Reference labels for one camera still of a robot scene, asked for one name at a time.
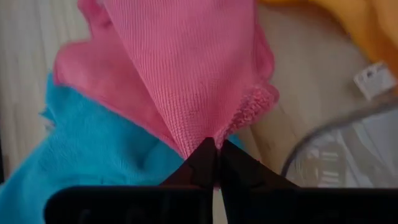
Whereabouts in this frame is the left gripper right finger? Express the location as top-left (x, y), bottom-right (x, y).
top-left (221, 139), bottom-right (398, 224)

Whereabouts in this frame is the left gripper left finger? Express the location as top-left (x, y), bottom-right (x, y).
top-left (45, 137), bottom-right (217, 224)

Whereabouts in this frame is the blue microfiber towel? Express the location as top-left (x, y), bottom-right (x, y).
top-left (0, 73), bottom-right (246, 224)

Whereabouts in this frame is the orange microfiber towel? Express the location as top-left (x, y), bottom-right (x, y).
top-left (259, 0), bottom-right (398, 100)

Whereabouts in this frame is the clear plastic bin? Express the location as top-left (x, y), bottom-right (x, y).
top-left (281, 90), bottom-right (398, 189)

